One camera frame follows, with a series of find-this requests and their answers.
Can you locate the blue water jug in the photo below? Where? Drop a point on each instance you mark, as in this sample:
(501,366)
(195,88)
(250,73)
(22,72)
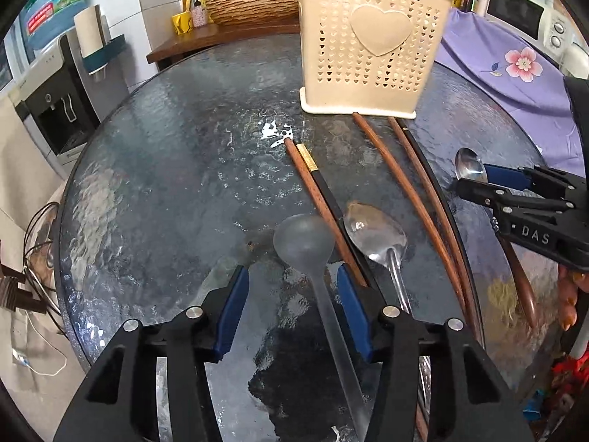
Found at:
(50,9)

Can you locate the beige perforated utensil holder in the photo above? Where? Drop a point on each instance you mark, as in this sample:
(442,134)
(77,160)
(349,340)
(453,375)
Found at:
(331,32)

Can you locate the person's right hand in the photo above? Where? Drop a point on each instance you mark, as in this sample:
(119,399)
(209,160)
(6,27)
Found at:
(570,299)

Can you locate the dark wooden washstand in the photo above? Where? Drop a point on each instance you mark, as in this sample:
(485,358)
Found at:
(193,41)

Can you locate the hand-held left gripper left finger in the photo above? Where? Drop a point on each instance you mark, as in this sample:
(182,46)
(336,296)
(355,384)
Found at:
(232,304)

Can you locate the pink spotted bottle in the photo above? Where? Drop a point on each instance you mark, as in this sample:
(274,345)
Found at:
(200,14)

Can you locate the white microwave oven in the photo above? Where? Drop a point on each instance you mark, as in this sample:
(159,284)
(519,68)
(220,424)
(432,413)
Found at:
(515,14)

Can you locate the woven pattern wash basin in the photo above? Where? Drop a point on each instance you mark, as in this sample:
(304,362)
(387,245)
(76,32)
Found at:
(253,7)

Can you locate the beige paper cup stack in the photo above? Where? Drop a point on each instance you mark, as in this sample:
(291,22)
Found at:
(89,25)

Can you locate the translucent plastic spoon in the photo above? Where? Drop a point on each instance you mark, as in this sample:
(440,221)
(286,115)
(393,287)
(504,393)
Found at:
(301,239)

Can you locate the large metal spoon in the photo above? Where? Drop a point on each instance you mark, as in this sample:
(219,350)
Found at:
(372,230)

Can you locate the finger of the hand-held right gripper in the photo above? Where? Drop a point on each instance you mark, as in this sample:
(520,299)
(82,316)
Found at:
(504,176)
(487,195)

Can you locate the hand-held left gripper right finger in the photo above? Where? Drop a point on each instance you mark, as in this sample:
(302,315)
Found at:
(354,308)

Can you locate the teal white cup holder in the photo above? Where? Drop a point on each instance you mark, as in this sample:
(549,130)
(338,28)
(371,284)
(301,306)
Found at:
(106,53)

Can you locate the purple floral cloth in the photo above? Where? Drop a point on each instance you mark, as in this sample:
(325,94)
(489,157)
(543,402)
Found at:
(483,60)

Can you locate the grey water dispenser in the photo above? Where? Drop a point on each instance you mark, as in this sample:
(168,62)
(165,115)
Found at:
(50,101)

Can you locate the yellow mug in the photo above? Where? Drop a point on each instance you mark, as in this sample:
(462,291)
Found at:
(181,24)

